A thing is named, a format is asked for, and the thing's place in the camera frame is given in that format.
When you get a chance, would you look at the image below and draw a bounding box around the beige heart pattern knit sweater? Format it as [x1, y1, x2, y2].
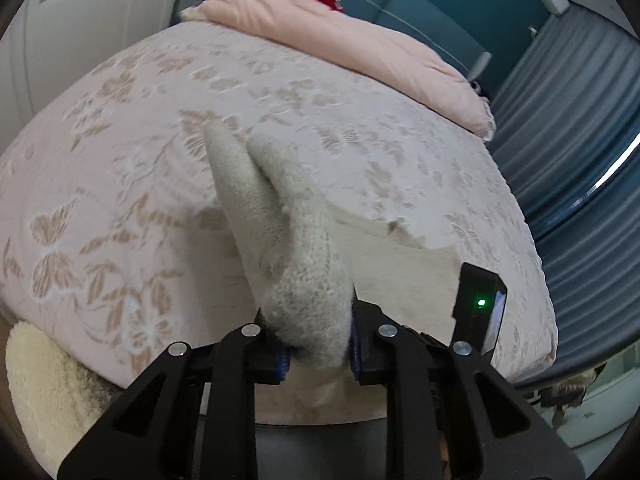
[204, 119, 461, 413]

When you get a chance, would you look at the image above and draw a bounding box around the dark bedside table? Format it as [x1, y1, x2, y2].
[168, 0, 205, 27]

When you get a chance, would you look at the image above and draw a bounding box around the white panelled wardrobe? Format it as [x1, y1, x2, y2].
[1, 0, 175, 148]

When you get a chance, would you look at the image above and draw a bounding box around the blue grey curtain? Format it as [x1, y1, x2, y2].
[489, 6, 639, 382]

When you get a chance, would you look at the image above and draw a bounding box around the cream fluffy rug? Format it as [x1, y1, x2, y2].
[6, 322, 122, 478]

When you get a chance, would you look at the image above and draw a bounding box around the pink folded duvet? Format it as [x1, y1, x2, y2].
[180, 0, 496, 141]

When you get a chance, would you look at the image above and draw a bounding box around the pink butterfly pattern bedspread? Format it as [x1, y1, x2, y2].
[1, 22, 558, 387]

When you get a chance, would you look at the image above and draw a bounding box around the blue upholstered headboard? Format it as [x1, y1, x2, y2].
[340, 0, 491, 81]

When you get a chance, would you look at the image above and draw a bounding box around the grey bed base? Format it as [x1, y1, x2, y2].
[196, 410, 446, 480]

